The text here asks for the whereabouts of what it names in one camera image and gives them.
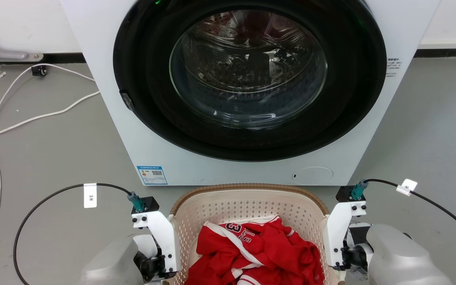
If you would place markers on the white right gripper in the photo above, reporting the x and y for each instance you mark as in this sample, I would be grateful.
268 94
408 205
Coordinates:
337 237

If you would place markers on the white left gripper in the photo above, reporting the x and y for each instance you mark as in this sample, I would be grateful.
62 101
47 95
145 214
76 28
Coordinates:
166 241

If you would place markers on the beige perforated laundry basket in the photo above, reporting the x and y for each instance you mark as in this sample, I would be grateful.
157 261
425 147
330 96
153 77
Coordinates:
247 206

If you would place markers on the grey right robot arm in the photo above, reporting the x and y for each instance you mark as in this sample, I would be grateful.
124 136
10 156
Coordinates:
398 257

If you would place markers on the round white filter cover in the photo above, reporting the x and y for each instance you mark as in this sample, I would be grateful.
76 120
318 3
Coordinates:
312 175

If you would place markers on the blue energy label sticker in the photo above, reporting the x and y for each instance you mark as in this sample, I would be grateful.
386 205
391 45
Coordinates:
152 175

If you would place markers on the red white sports jersey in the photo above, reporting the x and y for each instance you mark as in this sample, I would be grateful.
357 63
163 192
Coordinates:
259 249

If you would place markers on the black round washer door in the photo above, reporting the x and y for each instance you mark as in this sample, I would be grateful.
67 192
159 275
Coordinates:
141 118

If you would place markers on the black door latch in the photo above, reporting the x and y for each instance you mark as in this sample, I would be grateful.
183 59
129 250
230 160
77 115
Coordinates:
127 101

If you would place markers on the small printed text sticker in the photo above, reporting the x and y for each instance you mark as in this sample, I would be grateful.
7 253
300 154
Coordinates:
393 67

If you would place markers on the clear glass door bowl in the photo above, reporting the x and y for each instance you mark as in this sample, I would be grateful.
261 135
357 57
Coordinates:
247 71

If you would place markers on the white front-load washing machine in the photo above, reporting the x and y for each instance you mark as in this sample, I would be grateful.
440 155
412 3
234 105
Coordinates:
406 23

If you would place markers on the grey metal floor pipe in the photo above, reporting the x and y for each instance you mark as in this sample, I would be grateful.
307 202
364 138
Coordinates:
6 54

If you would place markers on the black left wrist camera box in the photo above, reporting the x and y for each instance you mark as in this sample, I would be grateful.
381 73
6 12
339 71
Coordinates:
151 204

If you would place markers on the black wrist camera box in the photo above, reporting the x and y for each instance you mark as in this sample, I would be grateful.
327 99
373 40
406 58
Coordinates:
344 193
151 204

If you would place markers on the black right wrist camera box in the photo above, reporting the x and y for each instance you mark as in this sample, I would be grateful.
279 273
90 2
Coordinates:
344 193

